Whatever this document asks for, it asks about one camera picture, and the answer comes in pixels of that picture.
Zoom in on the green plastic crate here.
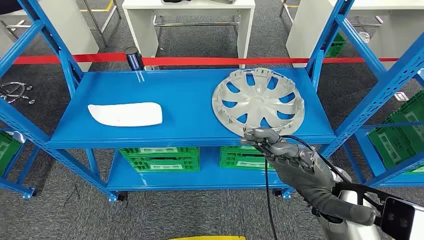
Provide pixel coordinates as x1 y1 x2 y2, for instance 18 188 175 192
0 131 22 176
219 153 276 172
392 89 424 140
119 147 201 159
219 145 266 157
325 32 347 59
367 109 424 175
127 155 201 173

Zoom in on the white plastic trim part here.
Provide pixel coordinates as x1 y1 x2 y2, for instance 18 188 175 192
87 101 164 127

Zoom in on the black chair seat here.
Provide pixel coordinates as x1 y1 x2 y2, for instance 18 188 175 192
0 0 23 16

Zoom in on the thin black hanging cable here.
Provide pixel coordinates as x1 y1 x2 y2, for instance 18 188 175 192
263 145 279 240

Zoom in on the black stanchion post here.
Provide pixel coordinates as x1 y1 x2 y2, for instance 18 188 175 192
124 46 146 71

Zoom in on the yellow floor tape square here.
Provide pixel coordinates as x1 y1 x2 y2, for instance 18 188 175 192
166 235 247 240

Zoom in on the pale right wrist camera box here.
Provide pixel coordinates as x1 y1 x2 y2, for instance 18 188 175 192
380 197 424 240

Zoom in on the blue steel shelf rack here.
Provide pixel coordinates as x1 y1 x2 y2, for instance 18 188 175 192
0 0 424 204
0 125 42 200
342 120 424 189

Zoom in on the chrome chair base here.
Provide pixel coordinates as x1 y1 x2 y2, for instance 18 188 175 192
0 81 37 106

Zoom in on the silver plastic wheel hubcap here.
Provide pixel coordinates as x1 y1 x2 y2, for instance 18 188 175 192
211 67 306 138

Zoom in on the red barrier tape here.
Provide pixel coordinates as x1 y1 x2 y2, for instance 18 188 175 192
13 52 400 66

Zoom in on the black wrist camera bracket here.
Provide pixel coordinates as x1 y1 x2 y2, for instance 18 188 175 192
332 182 395 214

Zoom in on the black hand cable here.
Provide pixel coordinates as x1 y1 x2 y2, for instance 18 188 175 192
280 134 354 186

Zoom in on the thin black floor wire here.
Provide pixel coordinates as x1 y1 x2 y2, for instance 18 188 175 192
62 183 81 209

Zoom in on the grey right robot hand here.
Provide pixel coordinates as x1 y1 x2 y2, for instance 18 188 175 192
240 126 379 228

